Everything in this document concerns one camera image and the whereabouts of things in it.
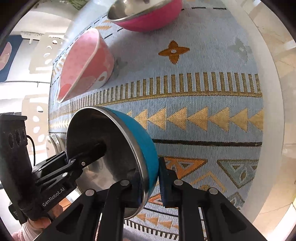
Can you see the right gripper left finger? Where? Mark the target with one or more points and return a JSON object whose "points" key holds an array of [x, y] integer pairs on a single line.
{"points": [[96, 215]]}

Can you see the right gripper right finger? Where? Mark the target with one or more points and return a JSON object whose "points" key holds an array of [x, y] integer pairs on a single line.
{"points": [[203, 215]]}

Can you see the blue steel bowl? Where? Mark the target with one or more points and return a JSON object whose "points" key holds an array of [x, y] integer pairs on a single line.
{"points": [[130, 152]]}

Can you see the pink ceramic bowl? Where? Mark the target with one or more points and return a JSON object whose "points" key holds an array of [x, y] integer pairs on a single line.
{"points": [[88, 61]]}

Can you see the magenta steel bowl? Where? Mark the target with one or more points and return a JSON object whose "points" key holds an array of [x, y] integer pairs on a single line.
{"points": [[144, 16]]}

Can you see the left hand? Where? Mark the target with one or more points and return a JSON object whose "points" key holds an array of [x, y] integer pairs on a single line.
{"points": [[44, 222]]}

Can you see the pink fuzzy clothing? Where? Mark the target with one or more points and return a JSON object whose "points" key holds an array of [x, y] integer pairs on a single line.
{"points": [[28, 232]]}

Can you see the white chair near left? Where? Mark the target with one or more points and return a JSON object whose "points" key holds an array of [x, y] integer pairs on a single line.
{"points": [[35, 108]]}

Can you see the white chair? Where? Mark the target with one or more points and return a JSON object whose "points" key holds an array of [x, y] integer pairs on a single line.
{"points": [[35, 108], [45, 52]]}

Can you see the white chair far left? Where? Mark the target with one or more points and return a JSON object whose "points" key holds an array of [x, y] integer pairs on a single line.
{"points": [[45, 52]]}

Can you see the patterned blue table runner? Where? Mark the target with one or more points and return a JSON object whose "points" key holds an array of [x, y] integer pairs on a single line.
{"points": [[193, 85]]}

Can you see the blue wall picture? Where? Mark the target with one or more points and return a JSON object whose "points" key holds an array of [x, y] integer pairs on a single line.
{"points": [[8, 52]]}

